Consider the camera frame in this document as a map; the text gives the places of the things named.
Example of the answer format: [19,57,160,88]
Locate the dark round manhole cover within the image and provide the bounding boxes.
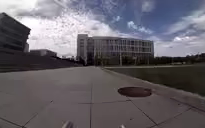
[117,86,153,98]

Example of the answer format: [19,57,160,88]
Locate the grey concrete kerb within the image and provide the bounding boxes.
[102,67,205,117]

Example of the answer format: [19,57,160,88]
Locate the dark sloped embankment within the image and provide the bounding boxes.
[0,52,83,74]

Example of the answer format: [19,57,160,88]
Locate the dark tall building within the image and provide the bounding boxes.
[0,11,32,55]

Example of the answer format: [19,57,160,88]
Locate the low flat grey building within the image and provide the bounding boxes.
[29,48,58,58]

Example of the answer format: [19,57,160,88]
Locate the grey concrete slab pavement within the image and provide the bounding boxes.
[0,65,205,128]

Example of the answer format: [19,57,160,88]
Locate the large pale glass-fronted building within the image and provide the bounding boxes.
[76,33,155,67]

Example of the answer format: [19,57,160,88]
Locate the row of distant trees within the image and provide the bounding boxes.
[153,52,205,66]

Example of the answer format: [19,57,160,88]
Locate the green grass lawn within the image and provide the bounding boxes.
[105,62,205,99]

